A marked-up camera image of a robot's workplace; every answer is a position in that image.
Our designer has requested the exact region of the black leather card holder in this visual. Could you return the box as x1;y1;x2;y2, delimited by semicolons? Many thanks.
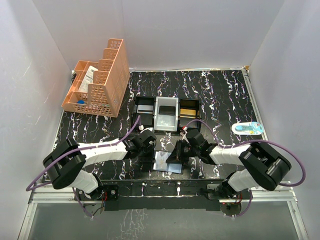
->
162;163;183;174

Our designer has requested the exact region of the white silver card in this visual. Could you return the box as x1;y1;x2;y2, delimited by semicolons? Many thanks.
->
153;151;170;172

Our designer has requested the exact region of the dark card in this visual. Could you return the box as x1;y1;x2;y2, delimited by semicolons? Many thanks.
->
158;105;176;116

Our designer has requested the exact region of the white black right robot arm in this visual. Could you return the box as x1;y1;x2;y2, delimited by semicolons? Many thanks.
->
166;129;292;198

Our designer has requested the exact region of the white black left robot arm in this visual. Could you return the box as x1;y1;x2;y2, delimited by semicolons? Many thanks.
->
42;129;157;200

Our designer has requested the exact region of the gold card in right bin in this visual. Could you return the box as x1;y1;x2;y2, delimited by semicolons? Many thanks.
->
180;108;198;119

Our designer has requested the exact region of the card in left bin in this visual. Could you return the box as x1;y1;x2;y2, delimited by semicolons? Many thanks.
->
136;105;154;114

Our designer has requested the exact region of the white middle bin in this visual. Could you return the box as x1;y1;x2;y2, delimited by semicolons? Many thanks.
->
154;96;179;132

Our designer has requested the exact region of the black right bin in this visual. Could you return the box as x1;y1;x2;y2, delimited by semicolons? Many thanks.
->
178;98;202;132

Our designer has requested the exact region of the black bin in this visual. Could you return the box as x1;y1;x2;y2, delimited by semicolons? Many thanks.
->
178;98;202;132
131;96;156;128

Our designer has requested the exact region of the black left bin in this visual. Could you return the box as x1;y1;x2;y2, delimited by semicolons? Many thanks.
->
131;96;156;128

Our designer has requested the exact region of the blue white blister pack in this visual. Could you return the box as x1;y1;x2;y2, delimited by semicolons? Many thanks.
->
231;121;264;136

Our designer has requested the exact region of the orange plastic desk organizer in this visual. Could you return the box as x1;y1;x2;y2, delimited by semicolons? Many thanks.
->
62;38;130;118

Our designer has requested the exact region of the blue round object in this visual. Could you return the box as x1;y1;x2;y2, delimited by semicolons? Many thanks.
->
77;100;86;105

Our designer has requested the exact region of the white paper packet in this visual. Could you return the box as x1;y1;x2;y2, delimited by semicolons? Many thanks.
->
78;65;98;93

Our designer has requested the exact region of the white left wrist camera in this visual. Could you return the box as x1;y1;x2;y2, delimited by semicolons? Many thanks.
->
138;125;155;133

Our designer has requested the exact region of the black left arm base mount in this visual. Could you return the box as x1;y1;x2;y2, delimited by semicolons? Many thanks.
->
102;184;119;202

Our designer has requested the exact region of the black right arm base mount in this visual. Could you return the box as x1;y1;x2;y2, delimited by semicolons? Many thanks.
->
196;183;253;204

